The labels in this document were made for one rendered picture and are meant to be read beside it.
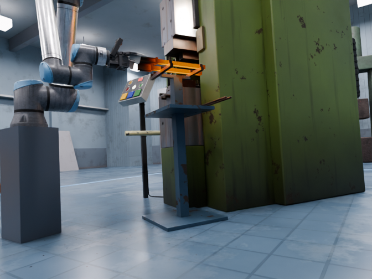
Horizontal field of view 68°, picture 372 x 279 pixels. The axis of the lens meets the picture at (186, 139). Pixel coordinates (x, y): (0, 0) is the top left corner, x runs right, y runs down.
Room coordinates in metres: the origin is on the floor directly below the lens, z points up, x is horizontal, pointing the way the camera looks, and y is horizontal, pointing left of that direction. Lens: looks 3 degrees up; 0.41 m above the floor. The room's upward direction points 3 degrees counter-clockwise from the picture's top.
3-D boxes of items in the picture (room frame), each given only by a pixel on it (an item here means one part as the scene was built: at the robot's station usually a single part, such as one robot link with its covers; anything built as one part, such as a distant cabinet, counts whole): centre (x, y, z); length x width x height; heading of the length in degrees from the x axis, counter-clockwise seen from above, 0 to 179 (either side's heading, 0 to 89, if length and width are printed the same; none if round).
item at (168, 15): (2.33, -0.10, 1.56); 0.42 x 0.39 x 0.40; 116
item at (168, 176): (2.33, -0.11, 0.23); 0.56 x 0.38 x 0.47; 116
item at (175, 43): (2.37, -0.08, 1.32); 0.42 x 0.20 x 0.10; 116
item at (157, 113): (1.76, 0.04, 0.68); 0.40 x 0.30 x 0.02; 29
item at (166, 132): (2.33, -0.11, 0.69); 0.56 x 0.38 x 0.45; 116
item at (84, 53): (1.36, 0.49, 0.93); 0.12 x 0.09 x 0.10; 120
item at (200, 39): (2.05, -0.15, 1.27); 0.09 x 0.02 x 0.17; 26
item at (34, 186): (1.57, 0.89, 0.30); 0.22 x 0.22 x 0.60; 56
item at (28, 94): (1.57, 0.88, 0.79); 0.17 x 0.15 x 0.18; 129
